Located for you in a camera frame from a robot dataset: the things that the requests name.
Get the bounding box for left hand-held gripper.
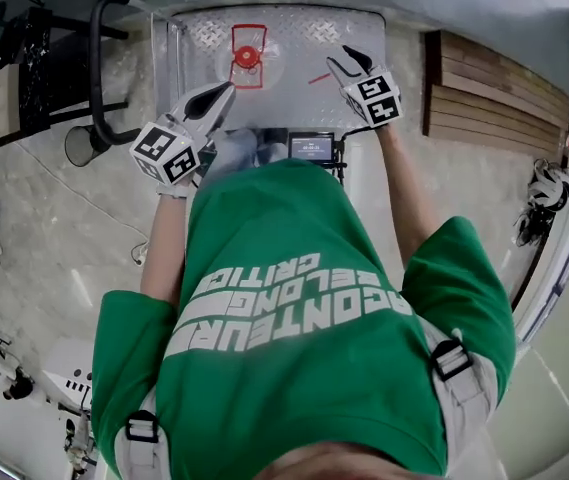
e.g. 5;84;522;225
129;81;238;187

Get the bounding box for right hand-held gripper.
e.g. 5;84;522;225
326;45;403;129

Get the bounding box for metal flatbed cart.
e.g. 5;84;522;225
88;0;388;142

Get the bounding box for clear water jug red cap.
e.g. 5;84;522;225
213;23;285;91

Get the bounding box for person's left forearm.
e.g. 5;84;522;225
139;195;190;309

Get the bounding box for person's right forearm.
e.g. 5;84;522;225
376;122;440;269

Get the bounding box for blue denim jeans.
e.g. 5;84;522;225
211;127;290;174

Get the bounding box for small black display screen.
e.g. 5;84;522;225
287;131;336;162

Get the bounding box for white wristband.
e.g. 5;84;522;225
156;182;190;199

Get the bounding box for black mesh wastebasket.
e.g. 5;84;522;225
64;124;110;168

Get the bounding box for wooden pallet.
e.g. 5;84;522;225
422;28;569;159

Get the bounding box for black metal desk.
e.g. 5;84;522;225
0;0;130;164

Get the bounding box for white headset pile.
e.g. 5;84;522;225
528;160;569;214

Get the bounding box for green printed t-shirt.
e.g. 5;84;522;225
91;159;517;480

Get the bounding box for white box with black marks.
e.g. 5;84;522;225
43;337;95;414

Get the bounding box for black round device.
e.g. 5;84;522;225
2;366;35;402

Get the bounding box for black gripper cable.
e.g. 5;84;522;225
332;127;365;187

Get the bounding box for white power cable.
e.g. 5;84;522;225
13;140;150;249

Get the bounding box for tangle of black cables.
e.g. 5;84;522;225
513;202;560;249

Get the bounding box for white door frame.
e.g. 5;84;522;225
511;207;569;344

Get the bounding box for grey harness shoulder strap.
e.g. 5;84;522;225
421;337;499;449
113;410;171;480

